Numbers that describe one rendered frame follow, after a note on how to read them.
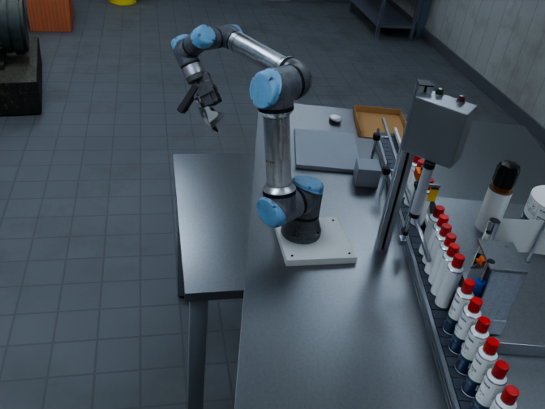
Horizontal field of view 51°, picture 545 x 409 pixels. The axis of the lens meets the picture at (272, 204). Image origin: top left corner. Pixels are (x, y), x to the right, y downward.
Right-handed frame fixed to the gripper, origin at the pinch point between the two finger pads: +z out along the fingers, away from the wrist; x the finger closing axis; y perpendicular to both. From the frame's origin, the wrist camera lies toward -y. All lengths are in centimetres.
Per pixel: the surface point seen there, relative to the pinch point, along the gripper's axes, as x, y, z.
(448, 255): -24, 60, 69
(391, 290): -11, 38, 77
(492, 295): -36, 66, 82
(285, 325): -35, 5, 69
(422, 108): -26, 69, 23
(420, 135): -22, 66, 31
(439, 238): -15, 60, 65
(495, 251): -34, 72, 71
